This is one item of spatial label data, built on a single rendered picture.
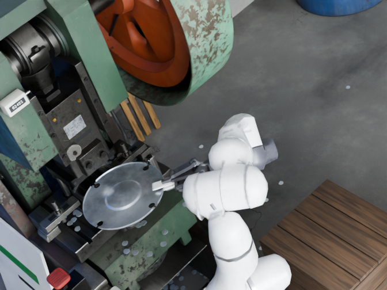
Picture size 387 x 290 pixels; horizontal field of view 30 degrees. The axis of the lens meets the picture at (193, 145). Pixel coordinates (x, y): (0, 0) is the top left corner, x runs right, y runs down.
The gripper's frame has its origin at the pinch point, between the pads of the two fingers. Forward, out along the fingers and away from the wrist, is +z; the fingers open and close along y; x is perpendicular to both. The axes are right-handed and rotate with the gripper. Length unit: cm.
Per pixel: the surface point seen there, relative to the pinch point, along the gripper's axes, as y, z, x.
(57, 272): -1.2, 37.9, 21.2
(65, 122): 31.9, 19.5, -7.1
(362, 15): -87, -99, -175
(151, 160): -0.7, 3.7, -14.8
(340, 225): -50, -50, -3
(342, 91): -85, -73, -116
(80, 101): 34.0, 13.3, -11.8
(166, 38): 37.8, -17.7, -22.8
